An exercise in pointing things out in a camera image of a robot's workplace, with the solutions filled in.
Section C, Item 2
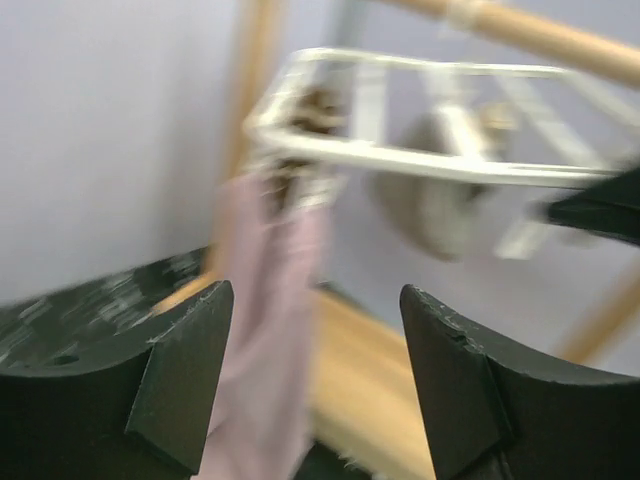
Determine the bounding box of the brown striped sock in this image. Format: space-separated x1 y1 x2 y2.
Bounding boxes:
270 86 345 212

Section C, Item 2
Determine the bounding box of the wooden rack frame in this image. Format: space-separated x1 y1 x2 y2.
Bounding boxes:
149 0 640 480

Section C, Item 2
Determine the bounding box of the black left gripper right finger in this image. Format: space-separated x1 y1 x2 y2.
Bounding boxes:
399 285 639 479

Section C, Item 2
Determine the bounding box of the mauve sock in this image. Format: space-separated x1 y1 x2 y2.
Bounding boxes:
199 174 328 479

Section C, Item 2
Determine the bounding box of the wooden hanging rod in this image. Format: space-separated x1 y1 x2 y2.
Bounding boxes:
398 1 639 89

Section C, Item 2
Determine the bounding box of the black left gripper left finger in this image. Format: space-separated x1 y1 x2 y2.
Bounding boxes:
0 279 235 480

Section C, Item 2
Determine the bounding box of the white clip hanger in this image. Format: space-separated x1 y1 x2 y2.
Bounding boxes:
245 48 639 189

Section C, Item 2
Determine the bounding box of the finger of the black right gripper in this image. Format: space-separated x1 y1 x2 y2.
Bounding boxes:
544 166 639 245

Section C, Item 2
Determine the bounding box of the cream grey sock hanging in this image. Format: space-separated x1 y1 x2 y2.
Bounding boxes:
367 102 517 261

